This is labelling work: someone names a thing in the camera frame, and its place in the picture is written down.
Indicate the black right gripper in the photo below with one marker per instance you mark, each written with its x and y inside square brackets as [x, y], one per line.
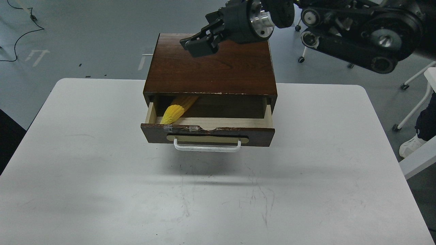
[241, 21]

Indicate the yellow toy corn cob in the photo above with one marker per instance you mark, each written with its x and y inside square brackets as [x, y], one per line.
[177, 108]

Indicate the wooden drawer with white handle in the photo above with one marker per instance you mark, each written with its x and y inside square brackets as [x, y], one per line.
[212, 134]

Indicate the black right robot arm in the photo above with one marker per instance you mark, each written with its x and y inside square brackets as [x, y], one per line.
[361, 32]

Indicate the dark wooden drawer cabinet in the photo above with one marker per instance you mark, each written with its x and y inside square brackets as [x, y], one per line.
[236, 69]

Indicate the white sneaker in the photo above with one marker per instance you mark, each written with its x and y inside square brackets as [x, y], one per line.
[410, 146]

